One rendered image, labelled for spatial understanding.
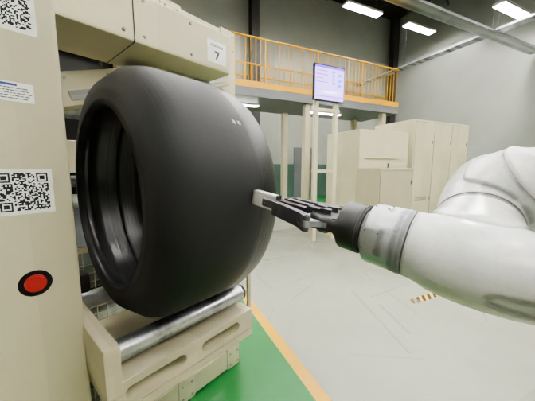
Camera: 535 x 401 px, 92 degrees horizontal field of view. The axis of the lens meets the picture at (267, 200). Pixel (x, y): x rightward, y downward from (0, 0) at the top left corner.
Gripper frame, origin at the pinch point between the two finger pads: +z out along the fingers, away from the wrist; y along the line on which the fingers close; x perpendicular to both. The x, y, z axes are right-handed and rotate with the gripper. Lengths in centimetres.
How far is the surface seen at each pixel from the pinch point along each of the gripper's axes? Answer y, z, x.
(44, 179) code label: 30.1, 25.3, -0.9
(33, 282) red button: 33.1, 22.4, 16.4
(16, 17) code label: 31, 29, -26
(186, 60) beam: -16, 58, -36
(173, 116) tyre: 14.5, 11.1, -13.8
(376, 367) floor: -119, -4, 120
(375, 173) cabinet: -431, 124, 21
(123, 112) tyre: 18.7, 21.1, -13.7
